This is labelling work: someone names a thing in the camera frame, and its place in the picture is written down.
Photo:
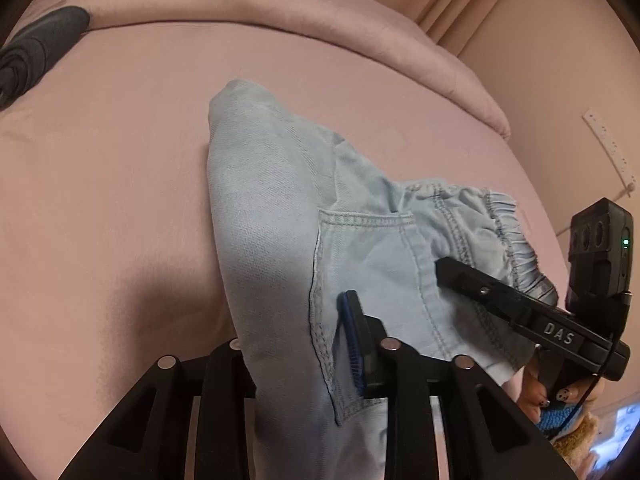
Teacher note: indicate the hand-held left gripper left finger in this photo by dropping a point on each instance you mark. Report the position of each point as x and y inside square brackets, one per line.
[225, 375]

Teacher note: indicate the light blue denim pants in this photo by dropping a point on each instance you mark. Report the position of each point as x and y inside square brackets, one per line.
[280, 210]

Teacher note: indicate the pink bed sheet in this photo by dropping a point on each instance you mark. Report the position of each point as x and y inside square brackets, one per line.
[125, 185]

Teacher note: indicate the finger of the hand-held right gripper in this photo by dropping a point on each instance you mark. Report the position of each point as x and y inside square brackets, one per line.
[475, 287]

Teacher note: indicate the person's right hand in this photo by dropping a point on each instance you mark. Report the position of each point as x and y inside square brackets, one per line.
[532, 390]

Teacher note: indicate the dark grey folded garment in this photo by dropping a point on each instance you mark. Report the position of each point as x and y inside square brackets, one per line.
[40, 40]

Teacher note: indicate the pink curtain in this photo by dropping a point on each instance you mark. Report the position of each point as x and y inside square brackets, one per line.
[450, 0]

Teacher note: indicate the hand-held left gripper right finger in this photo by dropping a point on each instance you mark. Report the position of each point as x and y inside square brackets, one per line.
[350, 340]

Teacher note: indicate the white perforated strip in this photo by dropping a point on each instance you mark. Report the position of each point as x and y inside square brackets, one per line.
[607, 142]

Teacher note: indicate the pink duvet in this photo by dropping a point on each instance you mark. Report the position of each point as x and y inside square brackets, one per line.
[300, 15]

